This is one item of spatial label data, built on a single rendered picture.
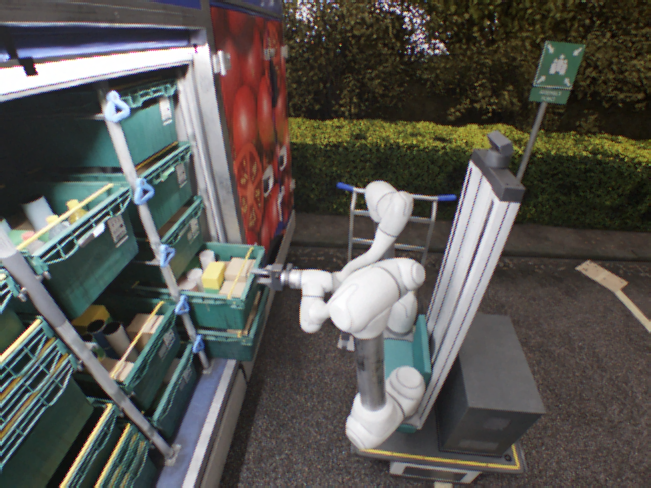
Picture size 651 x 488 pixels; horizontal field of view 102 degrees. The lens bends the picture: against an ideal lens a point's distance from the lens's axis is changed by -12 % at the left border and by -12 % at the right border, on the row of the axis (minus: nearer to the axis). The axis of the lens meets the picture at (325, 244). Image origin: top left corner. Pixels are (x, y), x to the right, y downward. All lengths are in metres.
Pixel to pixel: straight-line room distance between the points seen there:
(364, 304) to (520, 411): 0.98
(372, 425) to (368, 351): 0.36
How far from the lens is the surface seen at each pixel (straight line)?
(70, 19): 0.85
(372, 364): 1.04
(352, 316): 0.83
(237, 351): 1.72
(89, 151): 1.31
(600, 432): 2.92
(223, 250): 1.71
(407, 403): 1.37
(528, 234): 4.48
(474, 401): 1.54
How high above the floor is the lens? 2.10
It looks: 35 degrees down
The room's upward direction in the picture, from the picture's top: straight up
